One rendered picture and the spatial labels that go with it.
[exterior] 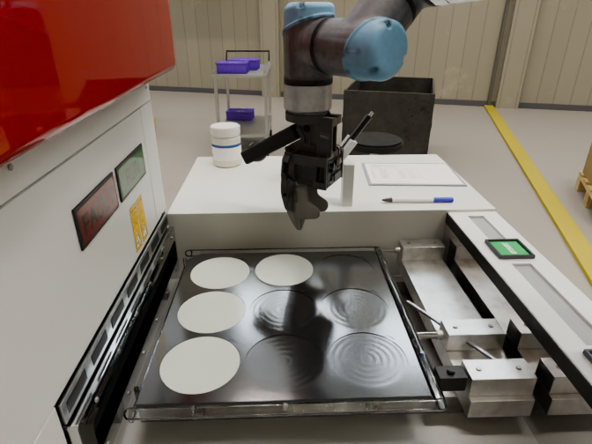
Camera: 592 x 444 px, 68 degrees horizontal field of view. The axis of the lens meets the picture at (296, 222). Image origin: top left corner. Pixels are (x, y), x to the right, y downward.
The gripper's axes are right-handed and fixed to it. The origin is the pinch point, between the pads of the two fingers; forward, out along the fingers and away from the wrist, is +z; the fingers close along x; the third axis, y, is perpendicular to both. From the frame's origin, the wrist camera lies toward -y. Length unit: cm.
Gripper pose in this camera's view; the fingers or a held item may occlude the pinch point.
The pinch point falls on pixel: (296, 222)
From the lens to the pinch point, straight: 78.8
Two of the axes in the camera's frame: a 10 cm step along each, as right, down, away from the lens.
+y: 8.9, 2.0, -4.1
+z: 0.0, 9.0, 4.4
